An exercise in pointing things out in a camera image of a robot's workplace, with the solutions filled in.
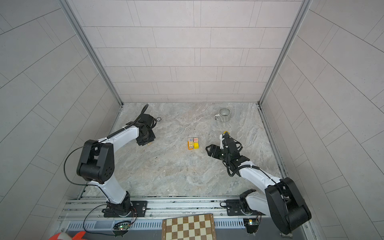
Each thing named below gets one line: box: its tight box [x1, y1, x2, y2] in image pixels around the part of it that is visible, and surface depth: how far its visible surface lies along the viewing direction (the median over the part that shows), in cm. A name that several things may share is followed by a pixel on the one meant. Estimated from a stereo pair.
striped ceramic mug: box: [214, 108, 231, 123], surface depth 104 cm
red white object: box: [48, 231, 88, 240], surface depth 61 cm
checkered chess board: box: [161, 213, 217, 240], surface depth 65 cm
